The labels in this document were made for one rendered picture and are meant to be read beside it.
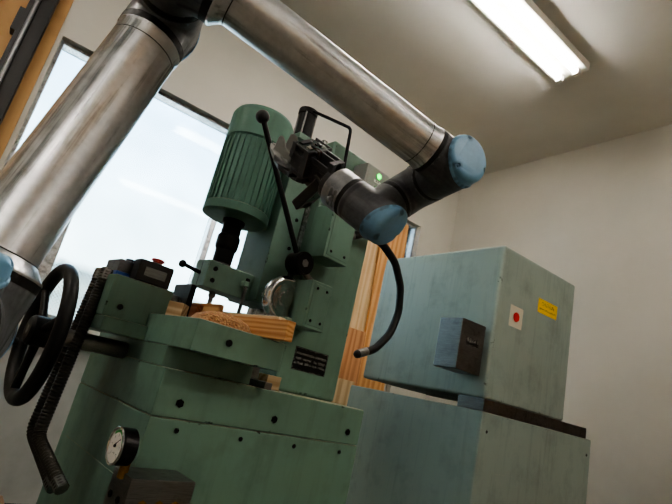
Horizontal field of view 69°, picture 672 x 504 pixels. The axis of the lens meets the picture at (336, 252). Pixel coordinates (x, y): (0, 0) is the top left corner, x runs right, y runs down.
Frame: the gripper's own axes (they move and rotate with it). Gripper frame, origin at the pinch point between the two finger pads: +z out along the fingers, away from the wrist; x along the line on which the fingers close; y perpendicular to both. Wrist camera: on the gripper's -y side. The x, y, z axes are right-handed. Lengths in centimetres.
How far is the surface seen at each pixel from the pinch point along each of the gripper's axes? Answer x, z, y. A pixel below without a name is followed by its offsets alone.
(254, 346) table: 23.7, -30.9, -24.4
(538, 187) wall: -262, 11, -73
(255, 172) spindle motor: -2.6, 7.8, -11.2
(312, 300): -0.7, -23.5, -29.4
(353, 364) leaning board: -110, 12, -165
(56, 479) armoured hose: 60, -26, -42
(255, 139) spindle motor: -6.0, 14.0, -5.5
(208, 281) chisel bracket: 16.1, -3.8, -32.1
